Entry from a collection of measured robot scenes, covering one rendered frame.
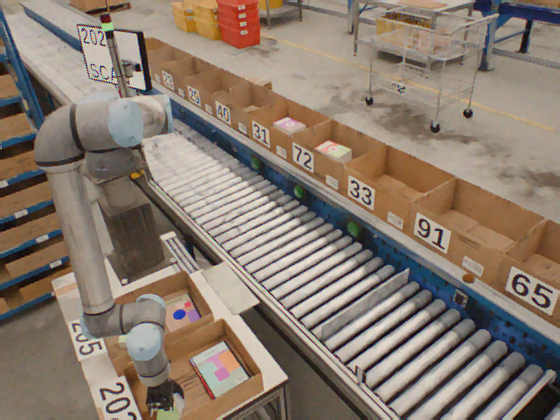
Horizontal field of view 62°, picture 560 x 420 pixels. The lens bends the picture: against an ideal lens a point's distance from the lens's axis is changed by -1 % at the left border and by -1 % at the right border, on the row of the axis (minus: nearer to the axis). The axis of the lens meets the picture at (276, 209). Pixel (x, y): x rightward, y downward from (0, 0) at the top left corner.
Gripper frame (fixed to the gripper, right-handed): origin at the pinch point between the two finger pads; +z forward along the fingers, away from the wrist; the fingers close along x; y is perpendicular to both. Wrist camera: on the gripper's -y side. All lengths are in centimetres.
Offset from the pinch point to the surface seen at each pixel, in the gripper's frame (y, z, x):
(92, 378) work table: -15.3, 3.1, -29.5
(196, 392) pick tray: -5.3, 2.0, 7.7
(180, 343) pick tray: -20.9, -4.5, 2.2
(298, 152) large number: -120, -20, 55
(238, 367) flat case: -11.9, -0.3, 21.9
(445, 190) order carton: -72, -23, 112
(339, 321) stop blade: -28, 1, 59
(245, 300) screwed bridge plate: -45, 3, 25
